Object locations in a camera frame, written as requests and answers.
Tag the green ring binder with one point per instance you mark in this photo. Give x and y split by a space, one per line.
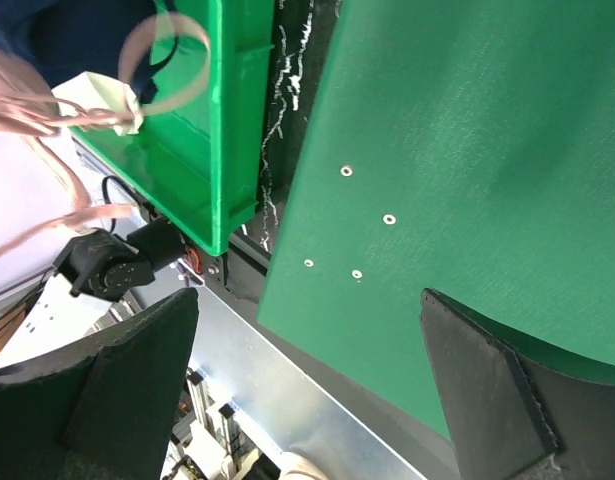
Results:
463 146

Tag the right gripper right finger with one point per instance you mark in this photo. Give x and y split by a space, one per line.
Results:
495 423

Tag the green plastic bin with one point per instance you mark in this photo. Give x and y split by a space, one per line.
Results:
199 165

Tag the white cloth garment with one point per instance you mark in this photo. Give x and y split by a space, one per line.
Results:
92 90

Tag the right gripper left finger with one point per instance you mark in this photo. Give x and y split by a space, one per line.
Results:
102 407

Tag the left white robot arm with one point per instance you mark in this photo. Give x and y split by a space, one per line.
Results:
93 272

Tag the pink satin bra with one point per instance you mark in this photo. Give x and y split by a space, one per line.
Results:
29 109

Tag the navy blue garment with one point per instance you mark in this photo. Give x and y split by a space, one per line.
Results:
62 39

